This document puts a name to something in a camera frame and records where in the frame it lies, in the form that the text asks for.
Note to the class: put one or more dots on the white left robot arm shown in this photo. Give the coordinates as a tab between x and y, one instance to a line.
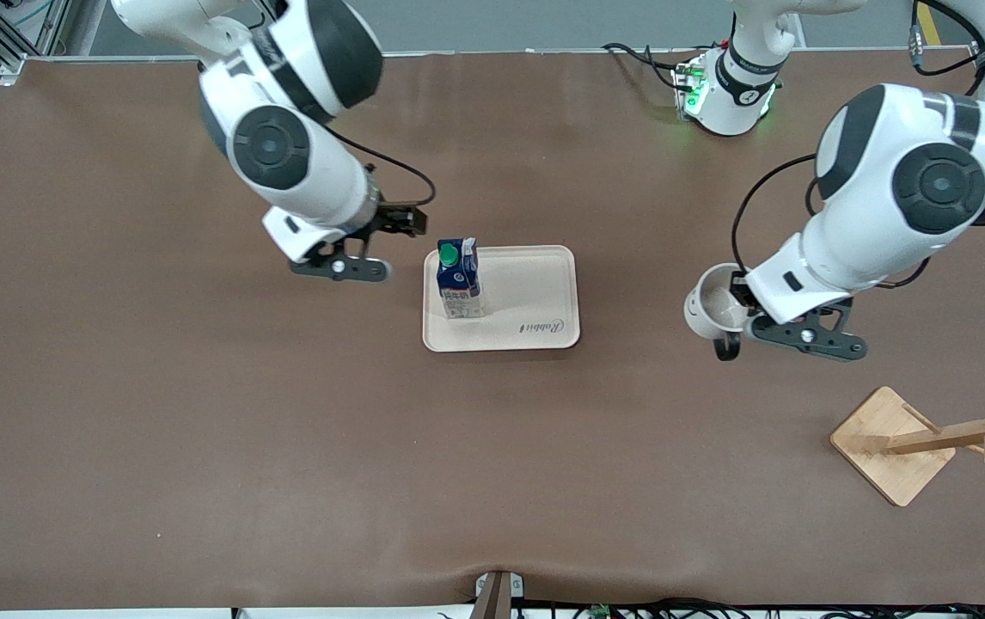
931	180

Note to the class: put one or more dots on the brown table cover mat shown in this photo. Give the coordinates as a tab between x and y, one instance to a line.
200	430

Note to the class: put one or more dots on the blue and white milk carton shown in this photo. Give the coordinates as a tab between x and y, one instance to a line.
461	292

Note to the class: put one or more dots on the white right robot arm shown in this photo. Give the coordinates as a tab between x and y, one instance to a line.
286	86

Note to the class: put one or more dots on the wooden cup hanging rack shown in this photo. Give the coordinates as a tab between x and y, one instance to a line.
888	438

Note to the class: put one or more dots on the cream tray with rabbit print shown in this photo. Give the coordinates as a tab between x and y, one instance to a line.
527	292

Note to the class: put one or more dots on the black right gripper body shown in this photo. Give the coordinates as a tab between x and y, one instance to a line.
390	217

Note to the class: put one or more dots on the metal table edge bracket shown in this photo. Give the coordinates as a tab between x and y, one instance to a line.
497	597

